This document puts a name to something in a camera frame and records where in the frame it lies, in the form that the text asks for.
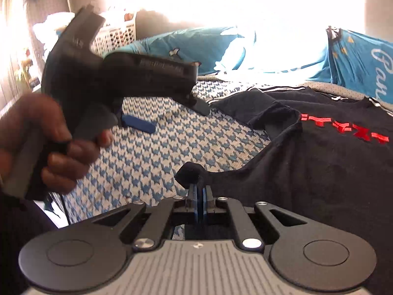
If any white perforated laundry basket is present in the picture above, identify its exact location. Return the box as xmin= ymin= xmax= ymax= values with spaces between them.
xmin=91 ymin=13 xmax=137 ymax=57

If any person's left hand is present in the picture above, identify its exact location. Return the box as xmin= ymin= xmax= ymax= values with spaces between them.
xmin=1 ymin=93 xmax=112 ymax=199

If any black garment with white stripes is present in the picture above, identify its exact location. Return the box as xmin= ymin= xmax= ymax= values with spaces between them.
xmin=175 ymin=88 xmax=392 ymax=294

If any houndstooth blue beige mattress cover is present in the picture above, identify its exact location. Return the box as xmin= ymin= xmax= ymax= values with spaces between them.
xmin=65 ymin=83 xmax=392 ymax=222

